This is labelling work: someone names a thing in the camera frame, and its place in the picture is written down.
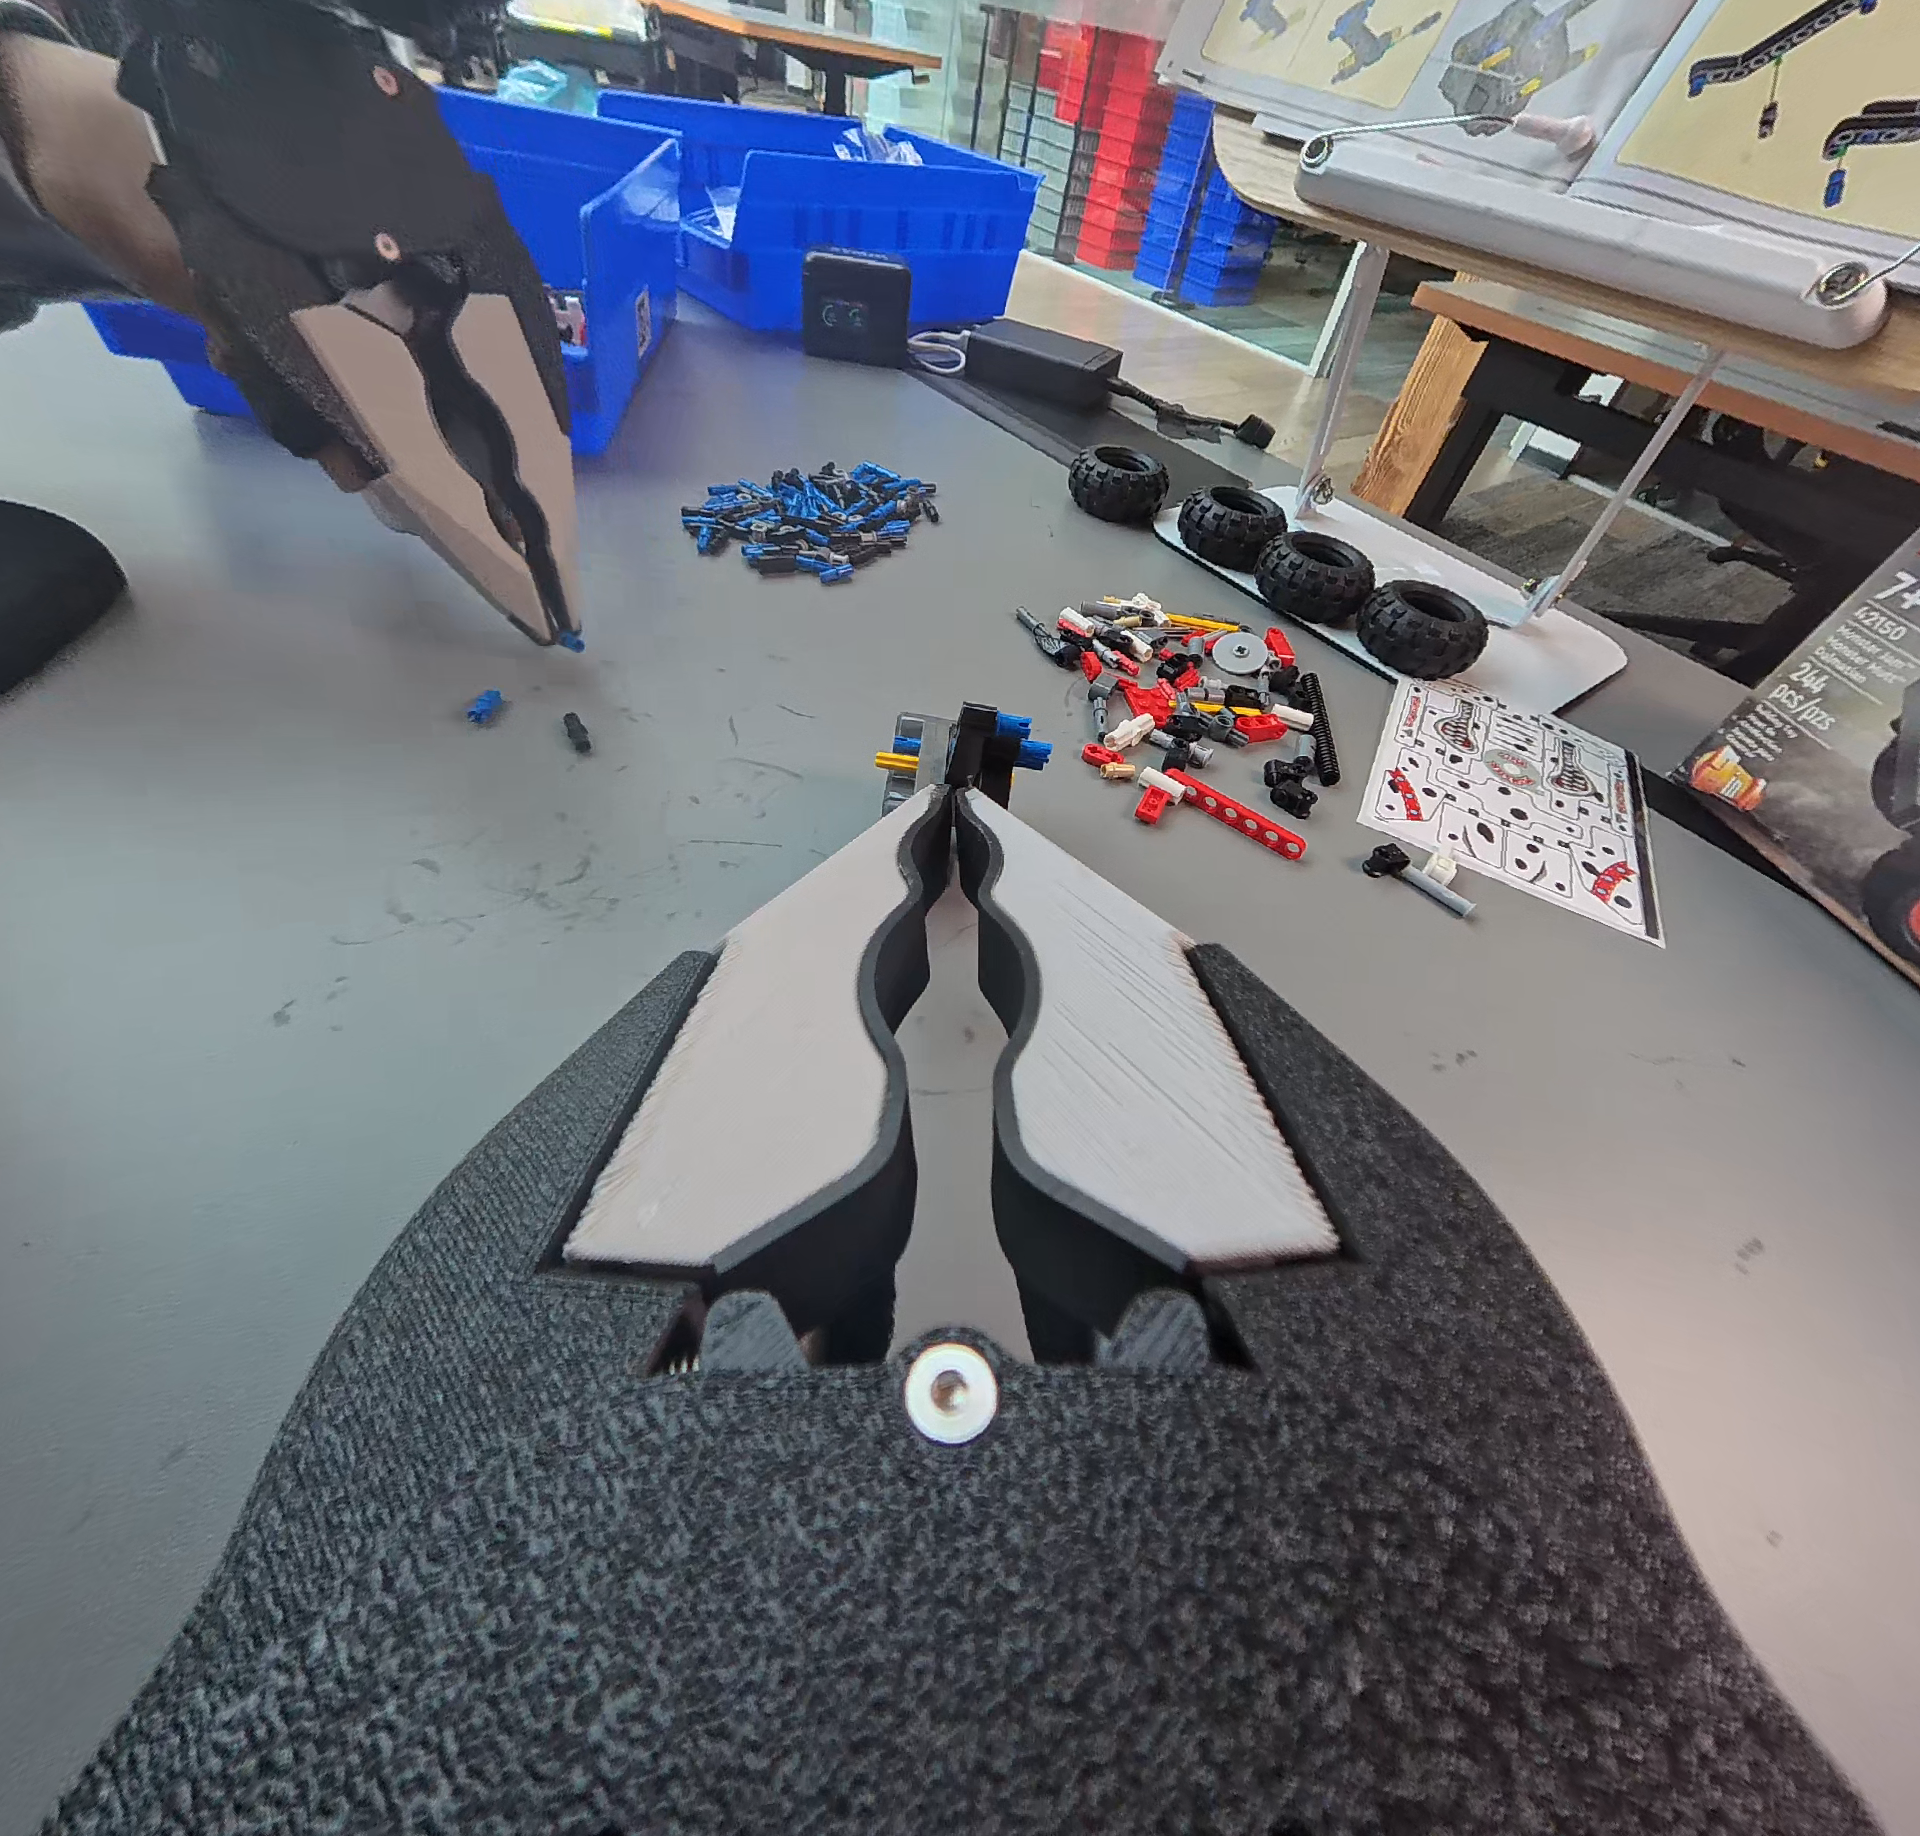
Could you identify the black connector piece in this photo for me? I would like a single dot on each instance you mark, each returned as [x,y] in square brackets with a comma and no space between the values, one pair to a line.
[1388,863]

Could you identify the stacks of red blue bins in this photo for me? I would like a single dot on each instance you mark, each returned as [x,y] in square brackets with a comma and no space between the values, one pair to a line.
[1110,127]

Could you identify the red beam with holes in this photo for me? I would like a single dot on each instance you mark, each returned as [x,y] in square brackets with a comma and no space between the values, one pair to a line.
[1246,823]

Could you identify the black toy tire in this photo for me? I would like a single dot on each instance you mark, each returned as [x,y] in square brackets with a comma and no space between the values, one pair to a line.
[1422,628]
[1116,483]
[1315,578]
[1230,526]

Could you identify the wooden background desk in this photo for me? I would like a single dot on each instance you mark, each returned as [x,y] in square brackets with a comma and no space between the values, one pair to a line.
[811,44]

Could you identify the clear plastic bag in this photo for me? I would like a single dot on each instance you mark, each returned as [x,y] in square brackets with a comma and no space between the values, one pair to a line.
[878,144]

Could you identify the pile of mixed brick parts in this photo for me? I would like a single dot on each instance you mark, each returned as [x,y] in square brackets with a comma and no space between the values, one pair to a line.
[1170,697]

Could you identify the grey axle with white bush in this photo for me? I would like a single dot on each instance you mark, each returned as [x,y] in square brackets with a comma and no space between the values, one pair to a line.
[1443,889]

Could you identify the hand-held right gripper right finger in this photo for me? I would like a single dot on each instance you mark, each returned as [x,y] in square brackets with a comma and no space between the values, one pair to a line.
[1155,1103]

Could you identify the black round pad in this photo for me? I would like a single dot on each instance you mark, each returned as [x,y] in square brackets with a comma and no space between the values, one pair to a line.
[45,592]

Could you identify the black cube device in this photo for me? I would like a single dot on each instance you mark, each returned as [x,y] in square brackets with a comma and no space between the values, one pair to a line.
[857,303]

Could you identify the pile of blue black pins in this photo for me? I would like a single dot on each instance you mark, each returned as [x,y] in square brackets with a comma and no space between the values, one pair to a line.
[811,513]

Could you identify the wooden side table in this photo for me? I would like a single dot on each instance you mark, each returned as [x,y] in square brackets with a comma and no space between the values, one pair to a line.
[1418,412]

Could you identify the black power adapter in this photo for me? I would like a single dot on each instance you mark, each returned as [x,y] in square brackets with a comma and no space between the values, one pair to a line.
[1043,354]

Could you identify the partly built brick assembly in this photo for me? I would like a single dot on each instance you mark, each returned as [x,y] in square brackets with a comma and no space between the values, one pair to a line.
[976,733]

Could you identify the building instruction booklet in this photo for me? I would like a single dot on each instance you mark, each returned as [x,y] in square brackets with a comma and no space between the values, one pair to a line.
[1351,7]

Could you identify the large blue plastic bin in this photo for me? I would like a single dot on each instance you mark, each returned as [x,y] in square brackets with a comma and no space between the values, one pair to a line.
[616,293]

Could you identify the black coil spring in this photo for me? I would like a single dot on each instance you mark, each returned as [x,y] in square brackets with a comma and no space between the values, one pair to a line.
[1321,728]

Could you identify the grey desk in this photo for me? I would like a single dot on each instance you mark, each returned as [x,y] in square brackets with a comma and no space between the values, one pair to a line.
[301,1043]

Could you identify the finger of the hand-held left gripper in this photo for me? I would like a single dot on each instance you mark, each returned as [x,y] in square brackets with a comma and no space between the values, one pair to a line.
[406,443]
[526,428]

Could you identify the black office chair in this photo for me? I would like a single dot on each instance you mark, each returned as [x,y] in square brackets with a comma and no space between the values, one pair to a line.
[1756,548]

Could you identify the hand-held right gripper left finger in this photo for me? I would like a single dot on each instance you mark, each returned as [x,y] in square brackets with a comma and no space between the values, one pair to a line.
[751,1103]

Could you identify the toy set cardboard box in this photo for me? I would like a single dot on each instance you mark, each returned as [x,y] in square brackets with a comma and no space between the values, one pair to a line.
[1830,772]

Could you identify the white sticker sheet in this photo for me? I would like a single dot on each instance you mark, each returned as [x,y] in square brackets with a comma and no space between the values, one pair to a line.
[1516,818]

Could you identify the white book stand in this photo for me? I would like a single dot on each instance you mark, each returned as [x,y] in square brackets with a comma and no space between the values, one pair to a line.
[1560,239]

